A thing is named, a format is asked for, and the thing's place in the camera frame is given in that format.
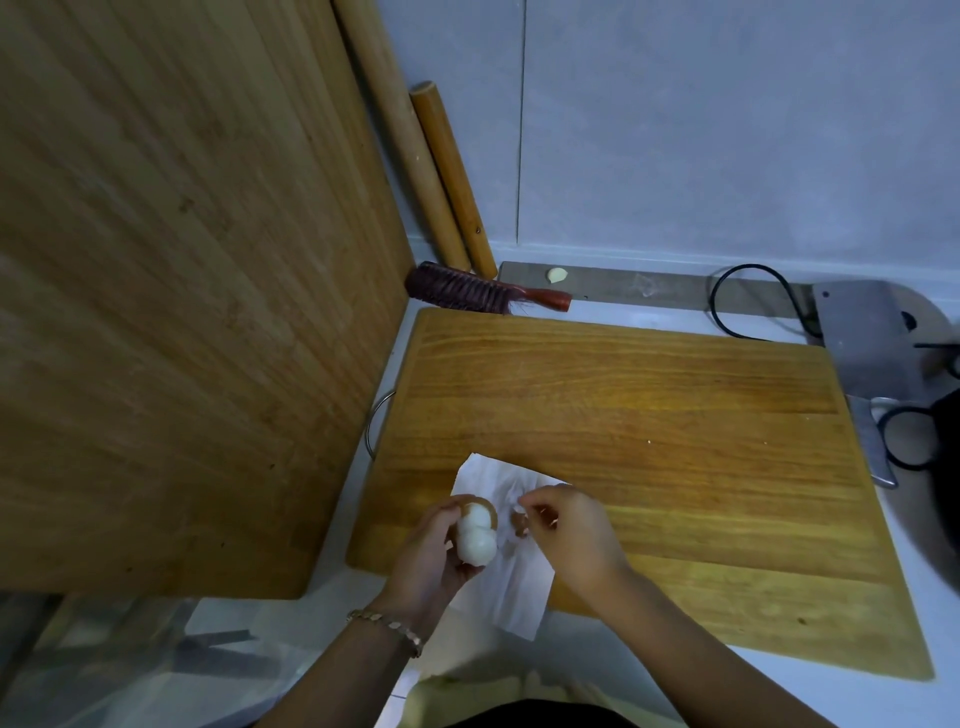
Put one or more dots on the person's left hand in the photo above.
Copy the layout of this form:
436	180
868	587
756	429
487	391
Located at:
424	570

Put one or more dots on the black pan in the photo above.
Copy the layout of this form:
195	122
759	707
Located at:
949	465

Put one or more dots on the wooden cutting board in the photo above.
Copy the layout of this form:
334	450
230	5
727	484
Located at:
637	405

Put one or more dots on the steel cleaver knife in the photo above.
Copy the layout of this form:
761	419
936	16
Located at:
862	337

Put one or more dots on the brown eggshell piece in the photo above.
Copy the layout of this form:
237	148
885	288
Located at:
519	521

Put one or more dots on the long pale wooden rolling pin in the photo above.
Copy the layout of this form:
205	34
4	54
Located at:
390	97

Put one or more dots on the short brown wooden rolling pin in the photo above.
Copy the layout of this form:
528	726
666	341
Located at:
450	180

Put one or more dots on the person's right hand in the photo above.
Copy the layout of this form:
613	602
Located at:
585	547

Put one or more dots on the large upright bamboo board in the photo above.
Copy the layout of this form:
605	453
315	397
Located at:
187	300

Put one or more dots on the white paper towel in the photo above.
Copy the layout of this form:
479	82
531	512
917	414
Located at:
517	600

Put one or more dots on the small pale garlic clove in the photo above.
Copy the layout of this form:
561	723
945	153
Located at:
556	275

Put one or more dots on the person's pale yellow garment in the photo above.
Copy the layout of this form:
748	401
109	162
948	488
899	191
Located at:
435	701

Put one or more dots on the person's right forearm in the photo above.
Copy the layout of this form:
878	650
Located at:
705	660

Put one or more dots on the person's left forearm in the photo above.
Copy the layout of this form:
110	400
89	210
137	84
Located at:
345	682

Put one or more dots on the white boiled egg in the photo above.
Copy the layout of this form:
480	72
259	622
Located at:
476	544

